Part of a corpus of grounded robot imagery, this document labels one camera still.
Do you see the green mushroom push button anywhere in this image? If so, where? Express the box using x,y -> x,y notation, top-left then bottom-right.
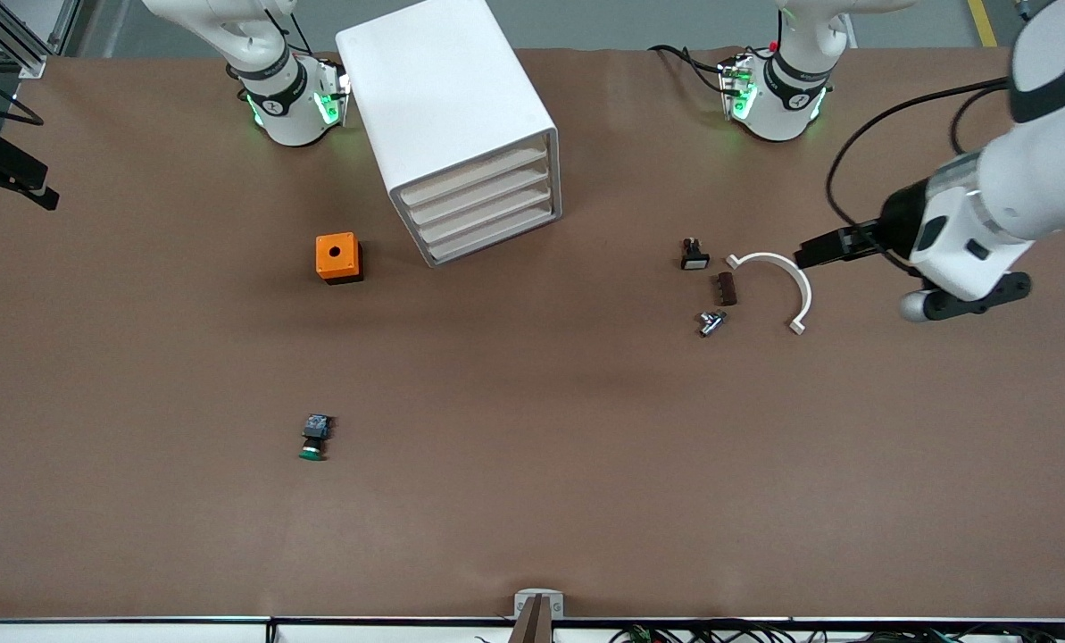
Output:
298,413 -> 335,463

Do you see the white curved plastic arc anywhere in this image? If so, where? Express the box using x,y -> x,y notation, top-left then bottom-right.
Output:
726,252 -> 813,337

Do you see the yellow floor tape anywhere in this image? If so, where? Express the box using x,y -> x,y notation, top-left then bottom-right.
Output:
968,0 -> 1000,47

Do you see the brown table cover mat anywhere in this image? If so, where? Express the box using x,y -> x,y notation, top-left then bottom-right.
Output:
0,45 -> 1065,622

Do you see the aluminium frame profile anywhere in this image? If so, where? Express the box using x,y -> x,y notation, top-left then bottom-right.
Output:
0,0 -> 82,79

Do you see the black base cable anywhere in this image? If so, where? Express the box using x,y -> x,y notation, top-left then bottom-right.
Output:
648,43 -> 734,95

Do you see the orange button enclosure box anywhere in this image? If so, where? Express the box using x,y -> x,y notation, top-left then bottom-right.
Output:
315,232 -> 364,286

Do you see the black cable bundle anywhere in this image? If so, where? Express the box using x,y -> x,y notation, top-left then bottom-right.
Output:
608,621 -> 1065,643

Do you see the grey camera bracket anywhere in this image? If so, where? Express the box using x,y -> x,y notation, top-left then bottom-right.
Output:
513,589 -> 565,620

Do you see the black table edge rail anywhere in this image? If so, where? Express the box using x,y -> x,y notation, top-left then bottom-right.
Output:
0,614 -> 1065,626

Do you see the brown post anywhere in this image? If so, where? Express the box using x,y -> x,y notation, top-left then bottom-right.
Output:
507,596 -> 554,643

